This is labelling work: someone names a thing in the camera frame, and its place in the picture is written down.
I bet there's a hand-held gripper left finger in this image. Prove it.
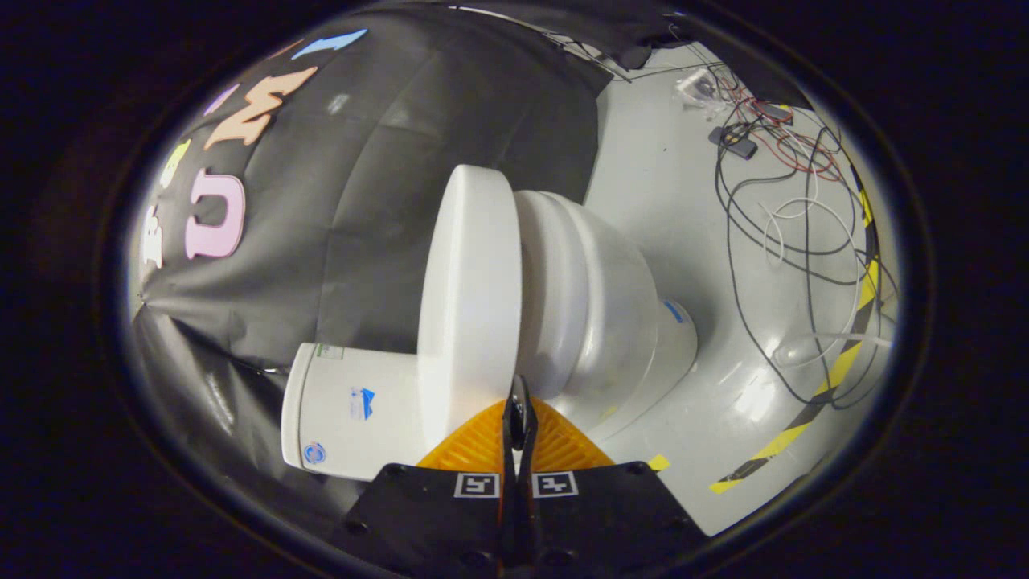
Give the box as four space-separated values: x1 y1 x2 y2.
334 374 522 579

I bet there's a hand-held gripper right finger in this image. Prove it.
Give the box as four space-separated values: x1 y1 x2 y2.
514 378 710 579

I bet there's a white toilet tank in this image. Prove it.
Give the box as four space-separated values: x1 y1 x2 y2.
280 342 431 482

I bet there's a white toilet bowl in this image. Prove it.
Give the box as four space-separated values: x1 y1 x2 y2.
547 193 699 443

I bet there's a white toilet seat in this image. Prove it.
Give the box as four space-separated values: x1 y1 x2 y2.
513 191 589 399

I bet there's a yellow black striped floor tape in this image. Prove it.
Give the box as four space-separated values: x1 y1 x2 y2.
711 189 885 493

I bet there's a black backdrop cloth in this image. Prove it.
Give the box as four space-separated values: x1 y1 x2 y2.
129 4 805 548

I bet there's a black power adapter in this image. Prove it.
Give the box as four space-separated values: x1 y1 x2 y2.
707 125 756 160

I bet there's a clear plastic bag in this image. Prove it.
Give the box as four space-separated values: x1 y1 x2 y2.
675 68 724 109

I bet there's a tangle of cables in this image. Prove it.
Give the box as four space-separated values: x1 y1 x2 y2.
667 32 897 411

